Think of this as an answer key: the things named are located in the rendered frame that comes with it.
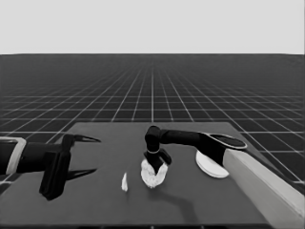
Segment white round carrier with pins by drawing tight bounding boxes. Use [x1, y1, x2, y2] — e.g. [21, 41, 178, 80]
[140, 158, 170, 190]

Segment small thin white T-shaped piece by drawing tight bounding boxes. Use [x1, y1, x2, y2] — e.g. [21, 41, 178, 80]
[120, 172, 130, 193]

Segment large thick white disc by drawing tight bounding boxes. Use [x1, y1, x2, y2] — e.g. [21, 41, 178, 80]
[194, 149, 231, 179]

